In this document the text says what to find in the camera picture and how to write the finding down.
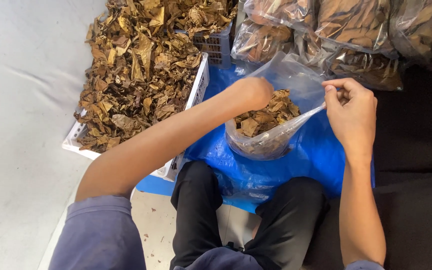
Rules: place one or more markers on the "person's left hand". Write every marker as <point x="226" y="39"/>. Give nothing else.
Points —
<point x="249" y="93"/>

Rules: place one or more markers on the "person's right hand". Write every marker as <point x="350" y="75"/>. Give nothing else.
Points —
<point x="354" y="112"/>

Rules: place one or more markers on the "person's left fingers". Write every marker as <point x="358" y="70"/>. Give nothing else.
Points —
<point x="266" y="95"/>

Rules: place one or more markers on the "clear plastic bag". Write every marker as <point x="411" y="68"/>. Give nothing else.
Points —
<point x="294" y="77"/>

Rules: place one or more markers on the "dried leaves in clear bag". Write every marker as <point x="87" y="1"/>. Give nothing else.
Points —
<point x="263" y="118"/>

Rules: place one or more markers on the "filled clear bag of leaves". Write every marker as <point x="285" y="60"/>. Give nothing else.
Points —
<point x="354" y="22"/>
<point x="426" y="26"/>
<point x="259" y="41"/>
<point x="366" y="69"/>
<point x="279" y="11"/>

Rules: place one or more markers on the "white plastic crate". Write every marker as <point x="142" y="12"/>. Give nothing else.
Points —
<point x="201" y="84"/>

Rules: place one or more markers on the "grey plastic crate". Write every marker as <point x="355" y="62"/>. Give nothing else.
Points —
<point x="216" y="47"/>

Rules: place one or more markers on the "blue plastic tarp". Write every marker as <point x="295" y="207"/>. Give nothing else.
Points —
<point x="313" y="159"/>

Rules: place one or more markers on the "heap of dried brown leaves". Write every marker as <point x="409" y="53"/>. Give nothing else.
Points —
<point x="141" y="71"/>

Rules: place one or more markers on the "person's black trousers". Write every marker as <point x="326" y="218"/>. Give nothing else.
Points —
<point x="197" y="213"/>

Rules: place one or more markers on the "black mat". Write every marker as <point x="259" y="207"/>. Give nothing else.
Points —
<point x="418" y="150"/>

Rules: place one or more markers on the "person's grey-blue shirt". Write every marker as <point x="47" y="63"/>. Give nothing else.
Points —
<point x="99" y="236"/>

